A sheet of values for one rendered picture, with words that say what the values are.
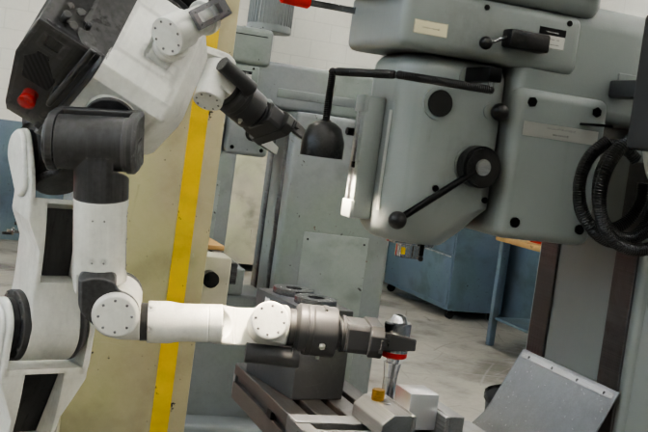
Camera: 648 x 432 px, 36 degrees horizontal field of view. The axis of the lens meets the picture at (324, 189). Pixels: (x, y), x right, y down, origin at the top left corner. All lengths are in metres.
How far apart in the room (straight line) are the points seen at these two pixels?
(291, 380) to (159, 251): 1.43
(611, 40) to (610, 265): 0.41
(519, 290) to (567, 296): 7.32
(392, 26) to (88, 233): 0.60
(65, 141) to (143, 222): 1.76
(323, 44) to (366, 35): 9.54
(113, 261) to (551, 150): 0.76
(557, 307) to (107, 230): 0.89
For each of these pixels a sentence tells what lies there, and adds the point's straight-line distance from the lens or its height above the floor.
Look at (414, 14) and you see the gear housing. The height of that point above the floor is 1.68.
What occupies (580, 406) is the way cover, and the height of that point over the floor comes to 1.05.
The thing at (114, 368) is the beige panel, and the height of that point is 0.61.
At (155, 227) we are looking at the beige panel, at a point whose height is 1.09.
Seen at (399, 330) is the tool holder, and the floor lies 1.15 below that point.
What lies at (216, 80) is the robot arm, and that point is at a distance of 2.16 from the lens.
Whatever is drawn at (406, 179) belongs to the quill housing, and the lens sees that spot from 1.67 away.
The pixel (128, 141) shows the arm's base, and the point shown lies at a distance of 1.64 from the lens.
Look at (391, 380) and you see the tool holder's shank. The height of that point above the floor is 1.06.
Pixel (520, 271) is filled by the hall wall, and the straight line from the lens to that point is 9.35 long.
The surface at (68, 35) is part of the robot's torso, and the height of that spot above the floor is 1.58.
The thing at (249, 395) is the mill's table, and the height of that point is 0.90.
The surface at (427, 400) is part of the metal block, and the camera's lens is 1.71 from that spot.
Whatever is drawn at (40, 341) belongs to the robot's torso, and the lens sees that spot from 2.08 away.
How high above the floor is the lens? 1.47
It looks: 3 degrees down
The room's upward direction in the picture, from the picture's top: 8 degrees clockwise
